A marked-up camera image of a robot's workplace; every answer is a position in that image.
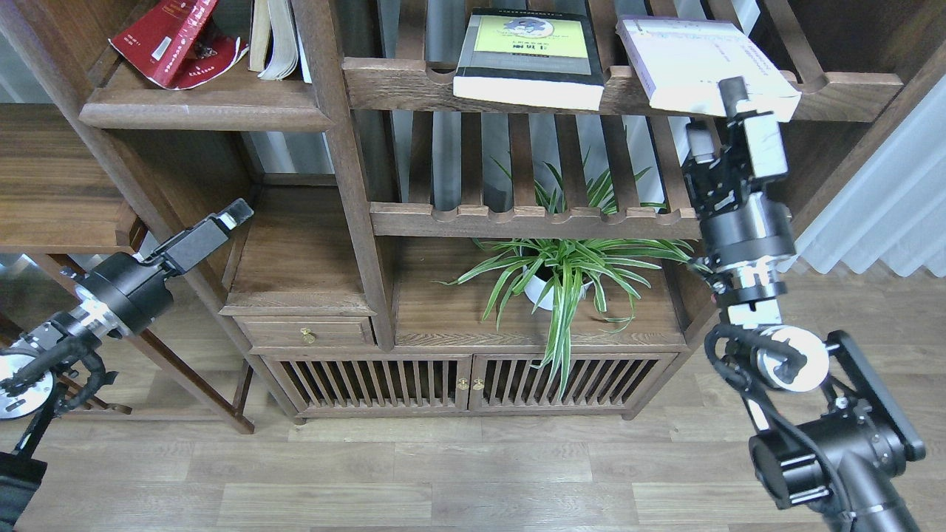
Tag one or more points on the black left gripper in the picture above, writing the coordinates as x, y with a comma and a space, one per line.
122, 296

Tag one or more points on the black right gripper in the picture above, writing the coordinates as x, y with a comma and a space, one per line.
739, 223

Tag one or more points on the white lavender book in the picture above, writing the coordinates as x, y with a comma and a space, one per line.
681, 61

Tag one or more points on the red paperback book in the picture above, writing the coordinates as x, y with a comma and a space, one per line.
178, 46

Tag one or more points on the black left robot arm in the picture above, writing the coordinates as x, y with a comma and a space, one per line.
55, 368

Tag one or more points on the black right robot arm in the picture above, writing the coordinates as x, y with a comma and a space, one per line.
828, 433

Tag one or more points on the upright cream books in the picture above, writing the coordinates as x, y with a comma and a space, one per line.
276, 49

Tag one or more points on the brass drawer knob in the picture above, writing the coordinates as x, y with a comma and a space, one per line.
306, 337

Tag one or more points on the dark wooden bookshelf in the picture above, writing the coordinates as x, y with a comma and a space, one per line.
368, 185

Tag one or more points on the yellow and black book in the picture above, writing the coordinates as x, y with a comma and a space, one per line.
531, 58

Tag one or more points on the white sheer curtain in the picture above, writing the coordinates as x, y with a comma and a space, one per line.
893, 211

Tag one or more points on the green spider plant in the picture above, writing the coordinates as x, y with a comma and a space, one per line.
619, 260

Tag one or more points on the white plant pot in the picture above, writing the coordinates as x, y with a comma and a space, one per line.
539, 287

